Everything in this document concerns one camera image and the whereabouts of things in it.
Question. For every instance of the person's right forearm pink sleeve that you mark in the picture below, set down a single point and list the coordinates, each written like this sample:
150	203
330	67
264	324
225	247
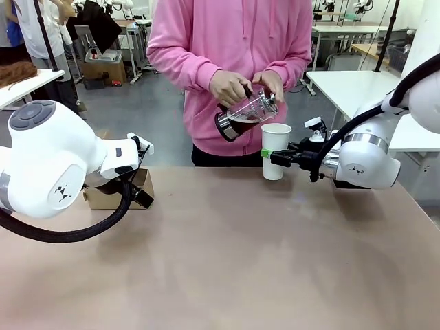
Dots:
178	63

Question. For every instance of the white background workbench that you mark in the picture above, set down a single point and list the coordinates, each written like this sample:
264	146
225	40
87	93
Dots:
347	29

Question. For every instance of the large white table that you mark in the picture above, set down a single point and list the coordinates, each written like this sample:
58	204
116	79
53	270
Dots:
347	89

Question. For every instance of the black lid holder box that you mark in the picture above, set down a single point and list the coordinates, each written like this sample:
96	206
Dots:
350	185

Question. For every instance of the brown cardboard cup carrier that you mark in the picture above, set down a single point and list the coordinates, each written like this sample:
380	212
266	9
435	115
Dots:
103	201

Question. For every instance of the black stand pole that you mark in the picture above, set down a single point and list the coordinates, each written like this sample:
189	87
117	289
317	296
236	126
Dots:
386	38

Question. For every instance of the glass french press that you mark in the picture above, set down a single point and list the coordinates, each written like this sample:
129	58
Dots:
244	117

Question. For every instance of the brown cardboard box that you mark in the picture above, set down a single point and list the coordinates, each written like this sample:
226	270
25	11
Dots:
106	72

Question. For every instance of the black mesh basket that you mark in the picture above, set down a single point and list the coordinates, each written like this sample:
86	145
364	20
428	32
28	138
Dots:
398	58

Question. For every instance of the person's pink hoodie torso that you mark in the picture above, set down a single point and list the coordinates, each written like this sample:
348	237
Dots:
227	34

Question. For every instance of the bystander in blue shirt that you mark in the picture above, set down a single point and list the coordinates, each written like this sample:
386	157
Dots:
10	27

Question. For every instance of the grey tray on box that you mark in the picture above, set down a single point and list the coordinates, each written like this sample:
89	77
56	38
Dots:
106	55

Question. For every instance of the small black floor box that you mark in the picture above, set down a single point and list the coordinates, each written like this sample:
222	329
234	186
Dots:
94	84

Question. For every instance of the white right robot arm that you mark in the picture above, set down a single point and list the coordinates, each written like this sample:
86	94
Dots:
371	161

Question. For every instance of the person's right hand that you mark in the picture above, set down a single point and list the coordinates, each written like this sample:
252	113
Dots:
227	87

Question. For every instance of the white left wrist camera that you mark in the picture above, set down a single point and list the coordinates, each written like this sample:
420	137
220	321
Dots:
142	141

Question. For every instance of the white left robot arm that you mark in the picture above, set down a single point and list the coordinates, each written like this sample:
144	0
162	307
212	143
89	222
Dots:
51	158

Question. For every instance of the person's left forearm pink sleeve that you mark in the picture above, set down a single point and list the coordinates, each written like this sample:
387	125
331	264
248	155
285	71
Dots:
292	65

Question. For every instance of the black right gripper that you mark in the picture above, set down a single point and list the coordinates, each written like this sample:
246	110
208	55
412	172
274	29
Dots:
306	156

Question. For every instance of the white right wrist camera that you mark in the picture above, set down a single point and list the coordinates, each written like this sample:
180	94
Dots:
314	127

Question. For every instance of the person's left hand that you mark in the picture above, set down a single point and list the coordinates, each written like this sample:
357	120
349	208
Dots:
273	80

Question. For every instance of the bystander in white shirt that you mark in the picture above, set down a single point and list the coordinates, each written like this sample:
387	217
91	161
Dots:
48	31

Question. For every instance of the white paper cup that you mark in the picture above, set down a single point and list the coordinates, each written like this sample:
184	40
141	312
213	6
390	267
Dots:
275	137

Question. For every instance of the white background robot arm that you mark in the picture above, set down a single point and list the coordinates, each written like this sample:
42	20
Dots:
364	5

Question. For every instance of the background metal frame desk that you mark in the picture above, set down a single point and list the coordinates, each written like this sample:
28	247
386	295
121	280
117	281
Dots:
134	44

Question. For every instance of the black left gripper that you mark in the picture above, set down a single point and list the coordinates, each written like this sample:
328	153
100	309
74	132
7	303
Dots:
106	184

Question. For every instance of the black tripod pole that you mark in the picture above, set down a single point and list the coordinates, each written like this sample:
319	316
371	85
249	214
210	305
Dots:
46	38

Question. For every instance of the brown furry object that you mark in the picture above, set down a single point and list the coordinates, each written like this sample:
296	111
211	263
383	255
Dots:
15	74

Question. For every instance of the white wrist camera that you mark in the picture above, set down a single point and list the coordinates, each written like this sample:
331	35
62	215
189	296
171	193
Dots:
314	127
142	141

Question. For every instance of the person's black trousers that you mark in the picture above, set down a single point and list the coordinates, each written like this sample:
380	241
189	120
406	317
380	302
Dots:
213	159

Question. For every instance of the black hanging cloth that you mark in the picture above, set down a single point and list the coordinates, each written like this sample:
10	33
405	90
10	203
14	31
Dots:
98	25

